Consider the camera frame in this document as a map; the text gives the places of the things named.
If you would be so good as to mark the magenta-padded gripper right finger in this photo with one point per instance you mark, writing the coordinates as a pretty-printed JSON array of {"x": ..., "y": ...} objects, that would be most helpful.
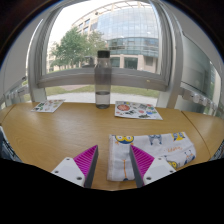
[{"x": 156, "y": 169}]

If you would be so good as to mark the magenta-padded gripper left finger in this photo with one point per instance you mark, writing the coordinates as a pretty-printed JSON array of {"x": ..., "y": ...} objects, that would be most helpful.
[{"x": 71, "y": 170}]

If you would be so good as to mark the large colourful sticker sheet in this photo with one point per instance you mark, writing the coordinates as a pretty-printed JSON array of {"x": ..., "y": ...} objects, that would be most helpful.
[{"x": 136, "y": 110}]

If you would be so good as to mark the small colourful sticker sheet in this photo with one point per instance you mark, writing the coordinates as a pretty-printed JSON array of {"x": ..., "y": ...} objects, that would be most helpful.
[{"x": 48, "y": 105}]

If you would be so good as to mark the clear water bottle black cap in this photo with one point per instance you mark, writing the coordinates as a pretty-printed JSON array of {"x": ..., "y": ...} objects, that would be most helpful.
[{"x": 102, "y": 80}]

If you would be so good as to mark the green tree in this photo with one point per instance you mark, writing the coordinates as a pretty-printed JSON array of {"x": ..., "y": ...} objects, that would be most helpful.
[{"x": 71, "y": 46}]

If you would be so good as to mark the glass-fronted building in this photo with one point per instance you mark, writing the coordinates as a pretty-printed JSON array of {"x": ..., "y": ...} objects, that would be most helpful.
[{"x": 130, "y": 33}]

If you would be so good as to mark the white socket trunking rail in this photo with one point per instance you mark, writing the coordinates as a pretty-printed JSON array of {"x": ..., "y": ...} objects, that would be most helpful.
[
  {"x": 196, "y": 97},
  {"x": 15, "y": 93}
]

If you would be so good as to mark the grey window frame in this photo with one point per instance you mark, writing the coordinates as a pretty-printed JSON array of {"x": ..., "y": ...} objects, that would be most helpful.
[{"x": 100, "y": 78}]

